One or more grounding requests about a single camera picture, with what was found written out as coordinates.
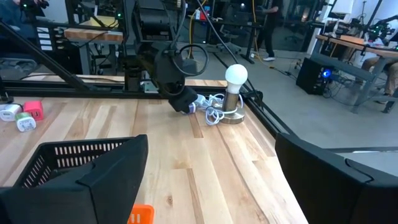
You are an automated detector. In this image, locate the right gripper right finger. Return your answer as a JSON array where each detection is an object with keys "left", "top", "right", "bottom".
[{"left": 275, "top": 133, "right": 373, "bottom": 224}]

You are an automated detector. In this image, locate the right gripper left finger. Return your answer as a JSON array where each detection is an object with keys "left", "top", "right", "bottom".
[{"left": 77, "top": 134, "right": 149, "bottom": 224}]

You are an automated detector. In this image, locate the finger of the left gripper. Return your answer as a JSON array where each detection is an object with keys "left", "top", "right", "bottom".
[
  {"left": 186, "top": 87, "right": 200, "bottom": 105},
  {"left": 169, "top": 88, "right": 194, "bottom": 113}
]

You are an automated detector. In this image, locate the pink dual USB charger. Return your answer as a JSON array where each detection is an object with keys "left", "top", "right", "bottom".
[{"left": 24, "top": 100, "right": 45, "bottom": 121}]

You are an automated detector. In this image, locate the green white wall charger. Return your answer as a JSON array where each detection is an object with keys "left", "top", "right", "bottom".
[{"left": 14, "top": 112, "right": 37, "bottom": 133}]

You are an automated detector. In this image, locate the orange plastic basket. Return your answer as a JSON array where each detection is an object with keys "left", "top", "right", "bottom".
[{"left": 127, "top": 203, "right": 155, "bottom": 224}]

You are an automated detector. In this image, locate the brass lamp with white bulb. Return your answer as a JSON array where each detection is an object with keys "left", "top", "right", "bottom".
[{"left": 217, "top": 63, "right": 249, "bottom": 125}]

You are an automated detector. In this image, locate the black plastic basket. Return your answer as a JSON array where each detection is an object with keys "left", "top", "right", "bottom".
[{"left": 14, "top": 136, "right": 139, "bottom": 189}]

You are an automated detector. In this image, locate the black standing desk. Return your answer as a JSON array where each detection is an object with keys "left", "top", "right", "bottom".
[{"left": 186, "top": 17, "right": 265, "bottom": 65}]

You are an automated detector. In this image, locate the wooden top workbench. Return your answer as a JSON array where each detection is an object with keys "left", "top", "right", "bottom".
[{"left": 63, "top": 15, "right": 125, "bottom": 75}]

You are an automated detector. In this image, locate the person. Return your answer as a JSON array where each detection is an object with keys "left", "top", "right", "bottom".
[
  {"left": 255, "top": 0, "right": 284, "bottom": 62},
  {"left": 360, "top": 30, "right": 398, "bottom": 105},
  {"left": 0, "top": 0, "right": 50, "bottom": 35}
]

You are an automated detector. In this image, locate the black computer with blue light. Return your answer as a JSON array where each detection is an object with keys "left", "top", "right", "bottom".
[{"left": 295, "top": 57, "right": 335, "bottom": 96}]

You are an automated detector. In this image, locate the labelled drawer unit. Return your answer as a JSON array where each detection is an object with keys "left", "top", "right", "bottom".
[{"left": 34, "top": 24, "right": 81, "bottom": 75}]

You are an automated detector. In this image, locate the wooden top work table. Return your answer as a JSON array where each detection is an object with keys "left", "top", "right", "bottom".
[{"left": 315, "top": 34, "right": 398, "bottom": 114}]

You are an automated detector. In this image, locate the white lamp cable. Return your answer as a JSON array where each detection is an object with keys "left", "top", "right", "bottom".
[{"left": 195, "top": 92, "right": 245, "bottom": 127}]

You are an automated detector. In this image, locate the black frame clamp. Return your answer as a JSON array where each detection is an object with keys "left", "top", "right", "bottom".
[{"left": 245, "top": 79, "right": 265, "bottom": 107}]

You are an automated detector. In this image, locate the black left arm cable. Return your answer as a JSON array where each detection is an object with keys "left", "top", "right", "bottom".
[{"left": 161, "top": 0, "right": 261, "bottom": 100}]

